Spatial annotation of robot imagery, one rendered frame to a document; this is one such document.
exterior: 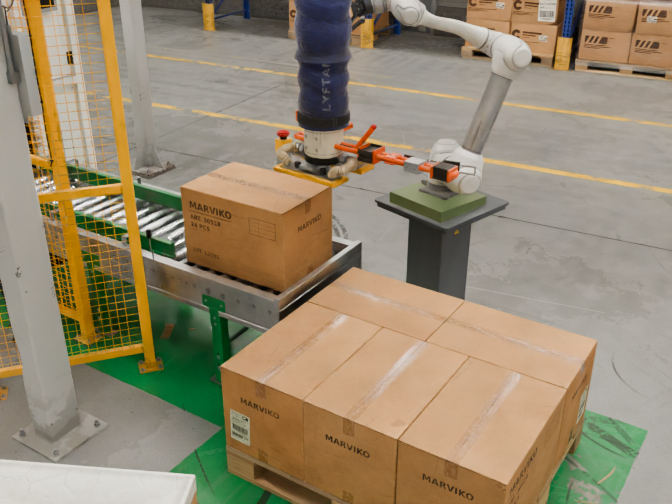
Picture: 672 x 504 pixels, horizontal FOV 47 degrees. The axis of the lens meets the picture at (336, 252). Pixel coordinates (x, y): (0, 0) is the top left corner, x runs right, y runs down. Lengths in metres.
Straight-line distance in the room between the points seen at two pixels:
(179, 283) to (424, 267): 1.28
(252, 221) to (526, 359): 1.33
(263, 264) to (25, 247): 1.02
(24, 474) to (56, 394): 1.61
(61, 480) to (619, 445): 2.52
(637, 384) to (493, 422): 1.45
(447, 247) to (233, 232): 1.13
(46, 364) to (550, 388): 2.07
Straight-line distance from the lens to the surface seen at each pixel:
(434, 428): 2.80
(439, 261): 4.02
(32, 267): 3.32
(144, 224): 4.40
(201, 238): 3.76
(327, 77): 3.19
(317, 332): 3.27
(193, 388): 3.92
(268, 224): 3.44
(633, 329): 4.61
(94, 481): 1.97
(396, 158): 3.17
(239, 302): 3.56
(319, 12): 3.12
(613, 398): 4.03
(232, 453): 3.35
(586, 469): 3.59
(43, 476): 2.02
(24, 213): 3.23
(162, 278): 3.86
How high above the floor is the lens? 2.31
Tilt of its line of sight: 27 degrees down
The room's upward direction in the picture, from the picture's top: straight up
